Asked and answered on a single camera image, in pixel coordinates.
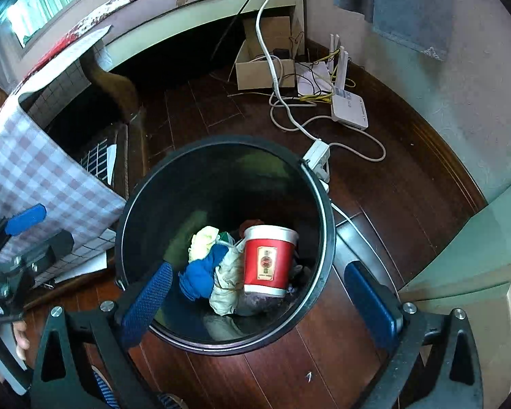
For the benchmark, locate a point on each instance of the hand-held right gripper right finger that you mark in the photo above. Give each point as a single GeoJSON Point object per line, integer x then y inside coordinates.
{"type": "Point", "coordinates": [370, 306]}

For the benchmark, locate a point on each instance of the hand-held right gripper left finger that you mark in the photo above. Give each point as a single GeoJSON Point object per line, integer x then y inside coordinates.
{"type": "Point", "coordinates": [147, 302]}

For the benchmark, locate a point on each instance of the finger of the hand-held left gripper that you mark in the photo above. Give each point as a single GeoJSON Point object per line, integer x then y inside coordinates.
{"type": "Point", "coordinates": [25, 218]}
{"type": "Point", "coordinates": [55, 247]}

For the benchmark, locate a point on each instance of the blue paper cup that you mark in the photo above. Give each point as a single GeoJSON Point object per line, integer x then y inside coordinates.
{"type": "Point", "coordinates": [200, 275]}

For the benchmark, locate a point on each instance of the white paper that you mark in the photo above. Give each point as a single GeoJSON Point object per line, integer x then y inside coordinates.
{"type": "Point", "coordinates": [225, 285]}

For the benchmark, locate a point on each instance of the yellow paper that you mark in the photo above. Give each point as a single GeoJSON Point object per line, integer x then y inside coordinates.
{"type": "Point", "coordinates": [202, 240]}

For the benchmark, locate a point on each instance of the clear plastic bag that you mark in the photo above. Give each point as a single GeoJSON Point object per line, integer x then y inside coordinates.
{"type": "Point", "coordinates": [259, 304]}

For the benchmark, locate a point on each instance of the red paper cup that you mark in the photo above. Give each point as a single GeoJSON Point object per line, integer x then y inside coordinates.
{"type": "Point", "coordinates": [268, 260]}

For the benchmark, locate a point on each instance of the black trash bin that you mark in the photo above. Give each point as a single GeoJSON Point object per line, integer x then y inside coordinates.
{"type": "Point", "coordinates": [221, 179]}

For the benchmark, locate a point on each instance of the person's left hand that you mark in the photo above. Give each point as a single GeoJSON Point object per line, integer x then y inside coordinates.
{"type": "Point", "coordinates": [21, 338]}

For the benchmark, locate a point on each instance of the pink checked tablecloth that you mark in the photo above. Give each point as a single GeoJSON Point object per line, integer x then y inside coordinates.
{"type": "Point", "coordinates": [30, 166]}

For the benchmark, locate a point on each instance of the blue striped slipper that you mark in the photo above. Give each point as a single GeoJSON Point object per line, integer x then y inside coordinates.
{"type": "Point", "coordinates": [106, 387]}

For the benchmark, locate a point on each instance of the green packet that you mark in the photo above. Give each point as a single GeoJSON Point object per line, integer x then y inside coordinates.
{"type": "Point", "coordinates": [226, 237]}

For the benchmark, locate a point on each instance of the brown wooden table leg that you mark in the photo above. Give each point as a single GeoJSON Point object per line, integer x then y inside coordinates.
{"type": "Point", "coordinates": [115, 89]}

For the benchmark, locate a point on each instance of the white power strip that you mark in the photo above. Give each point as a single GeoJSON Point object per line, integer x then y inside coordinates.
{"type": "Point", "coordinates": [317, 155]}

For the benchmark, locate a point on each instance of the red printed blanket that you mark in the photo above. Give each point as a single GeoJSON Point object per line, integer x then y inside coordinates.
{"type": "Point", "coordinates": [64, 42]}

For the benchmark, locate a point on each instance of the flat white modem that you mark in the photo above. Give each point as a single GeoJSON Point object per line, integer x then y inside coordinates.
{"type": "Point", "coordinates": [351, 108]}

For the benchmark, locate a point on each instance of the bed with floral bedding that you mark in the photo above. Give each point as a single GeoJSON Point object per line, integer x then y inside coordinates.
{"type": "Point", "coordinates": [166, 30]}

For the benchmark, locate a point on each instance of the white router with antennas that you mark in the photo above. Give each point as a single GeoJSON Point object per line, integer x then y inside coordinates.
{"type": "Point", "coordinates": [313, 74]}

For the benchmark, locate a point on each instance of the cardboard box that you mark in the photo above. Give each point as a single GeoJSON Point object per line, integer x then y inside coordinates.
{"type": "Point", "coordinates": [259, 74]}

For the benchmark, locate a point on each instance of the blue grey curtain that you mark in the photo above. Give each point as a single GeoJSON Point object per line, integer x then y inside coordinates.
{"type": "Point", "coordinates": [400, 4]}

